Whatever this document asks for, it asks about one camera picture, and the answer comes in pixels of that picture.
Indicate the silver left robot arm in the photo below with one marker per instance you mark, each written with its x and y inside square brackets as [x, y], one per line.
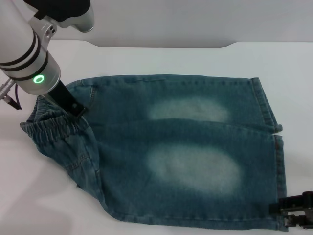
[29, 61]

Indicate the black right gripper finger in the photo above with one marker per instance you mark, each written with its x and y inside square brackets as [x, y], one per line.
[275, 208]
[289, 221]

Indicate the blue denim shorts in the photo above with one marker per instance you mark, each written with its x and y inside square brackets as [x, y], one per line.
[171, 137]

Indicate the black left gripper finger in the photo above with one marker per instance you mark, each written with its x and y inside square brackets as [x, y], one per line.
[80, 114]

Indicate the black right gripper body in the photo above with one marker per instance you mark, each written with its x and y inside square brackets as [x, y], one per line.
[302, 205]

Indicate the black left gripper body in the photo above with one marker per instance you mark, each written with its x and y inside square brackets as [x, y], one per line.
[64, 100]

